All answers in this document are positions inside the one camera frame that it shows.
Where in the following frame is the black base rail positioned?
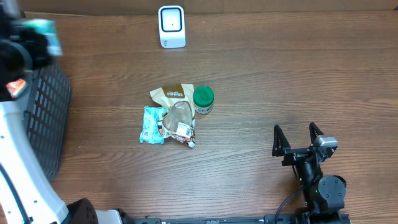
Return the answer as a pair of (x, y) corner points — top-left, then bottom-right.
(129, 214), (305, 224)

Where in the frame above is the brown PanTree snack bag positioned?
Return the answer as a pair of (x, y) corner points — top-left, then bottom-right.
(150, 83), (196, 148)

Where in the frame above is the teal gum packet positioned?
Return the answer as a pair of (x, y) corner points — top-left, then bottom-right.
(23, 19), (63, 57)

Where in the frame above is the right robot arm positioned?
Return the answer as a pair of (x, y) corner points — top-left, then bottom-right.
(269, 122), (351, 224)

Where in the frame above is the grey plastic shopping basket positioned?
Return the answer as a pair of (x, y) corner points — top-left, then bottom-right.
(16, 62), (72, 180)

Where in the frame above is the white barcode scanner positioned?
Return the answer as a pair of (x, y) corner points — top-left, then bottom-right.
(158, 5), (186, 49)

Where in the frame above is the green lid jar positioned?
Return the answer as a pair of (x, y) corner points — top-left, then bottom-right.
(193, 86), (215, 114)

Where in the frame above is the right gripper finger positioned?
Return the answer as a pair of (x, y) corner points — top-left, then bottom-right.
(309, 122), (324, 145)
(272, 124), (291, 157)

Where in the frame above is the teal tissue packet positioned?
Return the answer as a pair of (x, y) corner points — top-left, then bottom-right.
(139, 106), (167, 144)

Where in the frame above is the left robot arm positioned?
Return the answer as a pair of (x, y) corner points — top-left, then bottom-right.
(1, 1), (126, 224)

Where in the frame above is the orange snack packet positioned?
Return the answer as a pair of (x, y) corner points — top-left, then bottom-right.
(6, 78), (28, 98)

